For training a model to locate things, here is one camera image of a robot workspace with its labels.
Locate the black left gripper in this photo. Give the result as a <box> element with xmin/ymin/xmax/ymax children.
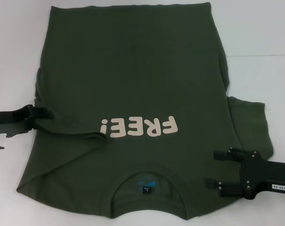
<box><xmin>0</xmin><ymin>105</ymin><xmax>55</xmax><ymax>138</ymax></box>

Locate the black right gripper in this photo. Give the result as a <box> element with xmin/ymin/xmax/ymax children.
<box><xmin>204</xmin><ymin>147</ymin><xmax>285</xmax><ymax>201</ymax></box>

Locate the dark green FREE t-shirt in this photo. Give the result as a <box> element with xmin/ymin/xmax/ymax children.
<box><xmin>16</xmin><ymin>1</ymin><xmax>275</xmax><ymax>221</ymax></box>

